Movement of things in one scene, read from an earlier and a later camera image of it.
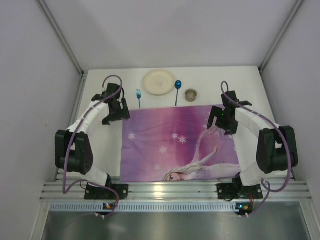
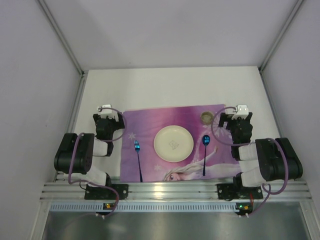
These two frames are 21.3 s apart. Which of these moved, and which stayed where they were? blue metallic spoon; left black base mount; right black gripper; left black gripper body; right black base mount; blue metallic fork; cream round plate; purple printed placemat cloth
Moved: blue metallic fork; right black gripper; blue metallic spoon; left black gripper body; cream round plate
Stayed: left black base mount; right black base mount; purple printed placemat cloth
